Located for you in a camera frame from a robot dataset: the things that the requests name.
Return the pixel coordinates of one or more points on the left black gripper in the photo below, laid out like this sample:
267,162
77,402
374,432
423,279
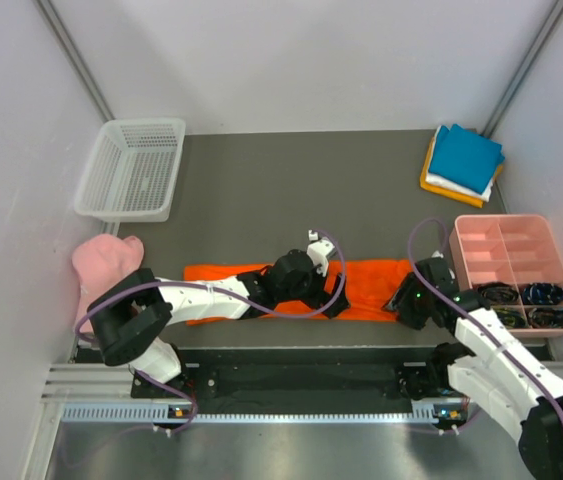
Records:
321,298

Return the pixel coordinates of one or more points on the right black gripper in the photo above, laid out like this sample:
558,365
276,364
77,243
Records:
399,302

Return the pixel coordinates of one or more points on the orange t shirt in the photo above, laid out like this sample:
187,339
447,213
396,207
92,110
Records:
370,284

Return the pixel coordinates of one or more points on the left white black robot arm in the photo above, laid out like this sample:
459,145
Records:
128,319

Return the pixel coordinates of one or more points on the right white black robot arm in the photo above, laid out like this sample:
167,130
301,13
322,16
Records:
485,363

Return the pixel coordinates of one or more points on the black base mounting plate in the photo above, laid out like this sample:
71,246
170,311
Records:
282,375

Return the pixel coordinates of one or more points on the dark green rolled sock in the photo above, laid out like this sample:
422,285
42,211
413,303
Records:
511,318

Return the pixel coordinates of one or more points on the pink compartment organizer tray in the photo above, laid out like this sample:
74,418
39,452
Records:
515,249

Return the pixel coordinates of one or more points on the folded yellow t shirt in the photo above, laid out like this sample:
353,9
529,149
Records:
463,196

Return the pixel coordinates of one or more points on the folded white t shirt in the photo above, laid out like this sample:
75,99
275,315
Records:
440,180

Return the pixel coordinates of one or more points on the folded blue t shirt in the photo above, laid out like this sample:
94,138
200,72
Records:
467,158

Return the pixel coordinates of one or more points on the pink baseball cap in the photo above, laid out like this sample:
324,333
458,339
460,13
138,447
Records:
102,262

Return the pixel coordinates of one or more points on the white perforated plastic basket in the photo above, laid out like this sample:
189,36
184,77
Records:
131,173

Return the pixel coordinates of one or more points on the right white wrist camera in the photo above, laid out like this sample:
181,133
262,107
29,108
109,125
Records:
438,254

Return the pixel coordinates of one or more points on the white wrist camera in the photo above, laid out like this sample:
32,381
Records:
438,254
320,250

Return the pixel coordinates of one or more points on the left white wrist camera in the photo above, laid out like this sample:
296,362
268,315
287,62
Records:
320,250

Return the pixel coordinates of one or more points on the grey slotted cable duct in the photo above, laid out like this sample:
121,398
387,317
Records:
166,414

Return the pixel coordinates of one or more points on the aluminium frame rail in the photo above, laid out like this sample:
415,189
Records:
87,382

